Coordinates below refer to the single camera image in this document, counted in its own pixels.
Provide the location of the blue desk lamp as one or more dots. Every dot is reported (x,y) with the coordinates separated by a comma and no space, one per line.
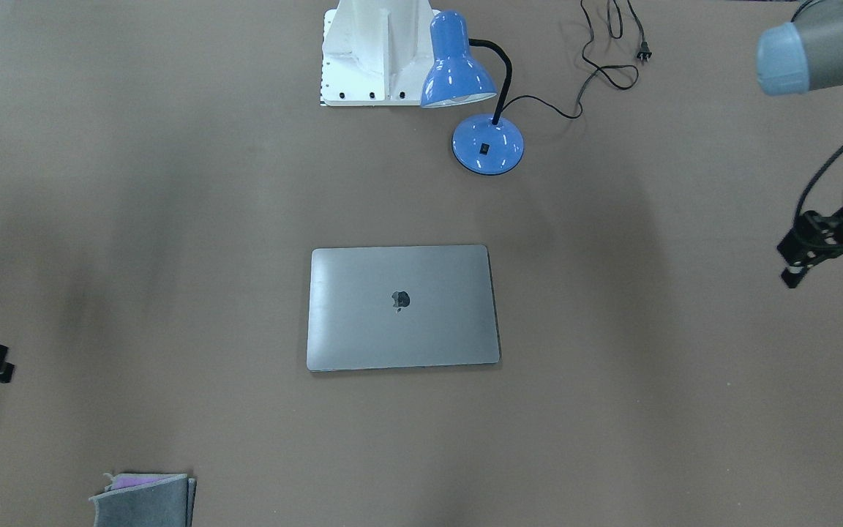
(488,144)

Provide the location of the folded grey cloth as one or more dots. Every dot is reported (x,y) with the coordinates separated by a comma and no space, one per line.
(145,500)

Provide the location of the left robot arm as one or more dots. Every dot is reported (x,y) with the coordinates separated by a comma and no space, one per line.
(805,54)

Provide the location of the grey laptop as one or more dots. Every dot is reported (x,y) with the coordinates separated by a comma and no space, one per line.
(401,307)

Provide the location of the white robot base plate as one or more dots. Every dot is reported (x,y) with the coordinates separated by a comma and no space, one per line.
(376,53)

